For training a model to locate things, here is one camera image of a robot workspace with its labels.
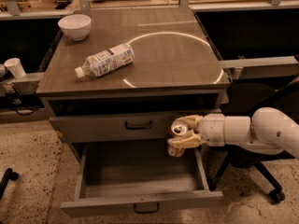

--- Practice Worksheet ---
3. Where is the black cable with plug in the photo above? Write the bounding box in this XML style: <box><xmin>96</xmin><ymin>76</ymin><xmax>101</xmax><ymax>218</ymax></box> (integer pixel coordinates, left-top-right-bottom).
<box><xmin>3</xmin><ymin>83</ymin><xmax>41</xmax><ymax>117</ymax></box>

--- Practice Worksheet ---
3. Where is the black caster leg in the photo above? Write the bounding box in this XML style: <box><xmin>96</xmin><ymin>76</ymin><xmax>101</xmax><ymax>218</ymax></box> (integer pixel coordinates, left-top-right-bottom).
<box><xmin>0</xmin><ymin>168</ymin><xmax>19</xmax><ymax>200</ymax></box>

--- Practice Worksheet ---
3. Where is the grey middle drawer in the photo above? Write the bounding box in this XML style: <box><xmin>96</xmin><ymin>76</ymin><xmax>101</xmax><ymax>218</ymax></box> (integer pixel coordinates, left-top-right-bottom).
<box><xmin>50</xmin><ymin>109</ymin><xmax>220</xmax><ymax>144</ymax></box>

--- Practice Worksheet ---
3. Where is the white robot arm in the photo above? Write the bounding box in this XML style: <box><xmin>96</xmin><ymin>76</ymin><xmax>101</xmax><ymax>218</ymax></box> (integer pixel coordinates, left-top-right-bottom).
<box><xmin>167</xmin><ymin>107</ymin><xmax>299</xmax><ymax>159</ymax></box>

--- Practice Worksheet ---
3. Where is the grey drawer cabinet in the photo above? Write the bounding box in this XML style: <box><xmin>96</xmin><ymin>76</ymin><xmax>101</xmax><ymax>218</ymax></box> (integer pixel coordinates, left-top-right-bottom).
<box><xmin>37</xmin><ymin>7</ymin><xmax>230</xmax><ymax>158</ymax></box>

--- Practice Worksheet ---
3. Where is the white paper cup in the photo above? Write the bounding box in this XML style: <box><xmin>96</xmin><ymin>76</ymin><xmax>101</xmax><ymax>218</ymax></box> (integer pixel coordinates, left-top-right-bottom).
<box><xmin>4</xmin><ymin>58</ymin><xmax>25</xmax><ymax>78</ymax></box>

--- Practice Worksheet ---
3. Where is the grey open bottom drawer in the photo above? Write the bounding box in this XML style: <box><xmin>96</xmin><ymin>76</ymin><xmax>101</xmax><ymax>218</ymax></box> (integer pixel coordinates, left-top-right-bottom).
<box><xmin>61</xmin><ymin>139</ymin><xmax>222</xmax><ymax>217</ymax></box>

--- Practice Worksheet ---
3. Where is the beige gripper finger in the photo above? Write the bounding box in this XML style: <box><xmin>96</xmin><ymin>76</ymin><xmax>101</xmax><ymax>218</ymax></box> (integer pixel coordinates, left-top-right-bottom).
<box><xmin>174</xmin><ymin>115</ymin><xmax>203</xmax><ymax>131</ymax></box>
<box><xmin>168</xmin><ymin>130</ymin><xmax>204</xmax><ymax>148</ymax></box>

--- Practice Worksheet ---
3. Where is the black office chair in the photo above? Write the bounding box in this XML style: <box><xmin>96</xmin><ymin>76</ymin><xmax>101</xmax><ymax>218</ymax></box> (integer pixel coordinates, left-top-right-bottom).
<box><xmin>208</xmin><ymin>77</ymin><xmax>299</xmax><ymax>203</ymax></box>

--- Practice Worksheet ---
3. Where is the white ceramic bowl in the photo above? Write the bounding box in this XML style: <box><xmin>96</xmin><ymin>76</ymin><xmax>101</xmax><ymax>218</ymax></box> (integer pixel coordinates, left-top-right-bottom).
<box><xmin>58</xmin><ymin>14</ymin><xmax>92</xmax><ymax>41</ymax></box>

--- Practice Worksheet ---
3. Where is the clear plastic water bottle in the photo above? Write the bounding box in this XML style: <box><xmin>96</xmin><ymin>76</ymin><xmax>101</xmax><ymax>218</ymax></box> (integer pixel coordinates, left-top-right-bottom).
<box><xmin>75</xmin><ymin>43</ymin><xmax>135</xmax><ymax>78</ymax></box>

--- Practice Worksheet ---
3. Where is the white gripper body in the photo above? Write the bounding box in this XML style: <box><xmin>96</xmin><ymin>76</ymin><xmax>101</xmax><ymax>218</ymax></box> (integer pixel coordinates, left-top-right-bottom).
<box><xmin>198</xmin><ymin>114</ymin><xmax>225</xmax><ymax>147</ymax></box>

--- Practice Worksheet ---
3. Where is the orange soda can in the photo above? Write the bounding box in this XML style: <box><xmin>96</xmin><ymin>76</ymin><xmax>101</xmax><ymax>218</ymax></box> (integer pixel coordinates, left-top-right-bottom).
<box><xmin>166</xmin><ymin>121</ymin><xmax>189</xmax><ymax>158</ymax></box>

